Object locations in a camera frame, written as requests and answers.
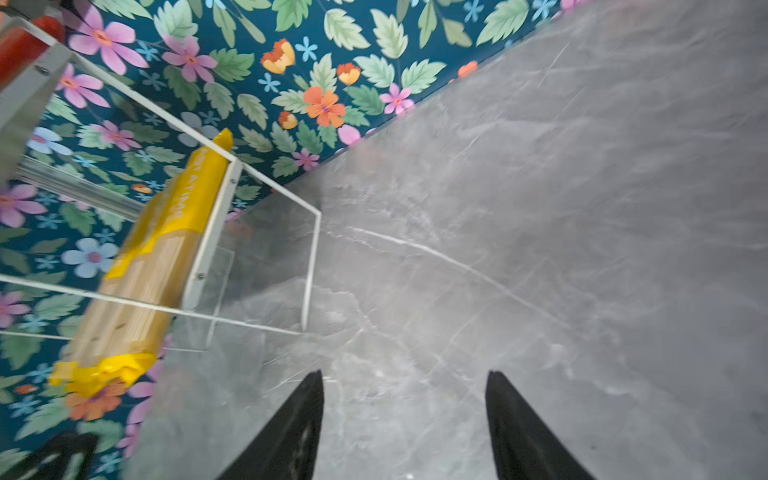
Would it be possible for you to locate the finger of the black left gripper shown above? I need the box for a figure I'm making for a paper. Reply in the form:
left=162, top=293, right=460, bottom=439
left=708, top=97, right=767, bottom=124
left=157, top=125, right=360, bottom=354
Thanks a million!
left=1, top=431, right=99, bottom=480

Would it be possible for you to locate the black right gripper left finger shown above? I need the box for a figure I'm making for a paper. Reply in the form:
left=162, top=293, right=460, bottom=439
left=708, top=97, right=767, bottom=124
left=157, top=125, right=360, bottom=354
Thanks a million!
left=218, top=370, right=324, bottom=480

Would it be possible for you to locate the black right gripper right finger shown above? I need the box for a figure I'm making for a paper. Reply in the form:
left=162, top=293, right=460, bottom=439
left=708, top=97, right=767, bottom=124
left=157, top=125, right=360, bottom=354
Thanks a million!
left=485, top=371, right=594, bottom=480

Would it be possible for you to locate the yellow pasta pack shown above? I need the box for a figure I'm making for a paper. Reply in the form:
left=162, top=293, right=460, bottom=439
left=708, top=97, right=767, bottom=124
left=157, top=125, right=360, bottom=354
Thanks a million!
left=49, top=147, right=230, bottom=398

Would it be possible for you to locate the white two-tier shelf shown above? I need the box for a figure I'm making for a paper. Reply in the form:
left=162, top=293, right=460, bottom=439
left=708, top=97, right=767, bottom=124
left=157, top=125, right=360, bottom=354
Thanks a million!
left=1, top=16, right=322, bottom=328

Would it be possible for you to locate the aluminium frame post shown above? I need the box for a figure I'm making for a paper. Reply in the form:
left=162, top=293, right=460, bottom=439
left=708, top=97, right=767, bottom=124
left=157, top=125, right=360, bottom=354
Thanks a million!
left=1, top=156, right=143, bottom=221

